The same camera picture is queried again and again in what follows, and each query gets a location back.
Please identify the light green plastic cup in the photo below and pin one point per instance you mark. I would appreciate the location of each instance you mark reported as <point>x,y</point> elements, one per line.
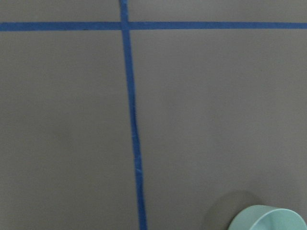
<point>261,217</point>

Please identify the blue tape strip vertical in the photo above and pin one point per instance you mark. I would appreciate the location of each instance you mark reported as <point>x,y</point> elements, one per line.
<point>136,147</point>

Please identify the blue tape strip horizontal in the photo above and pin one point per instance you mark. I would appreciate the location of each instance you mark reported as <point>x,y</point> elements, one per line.
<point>101,26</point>

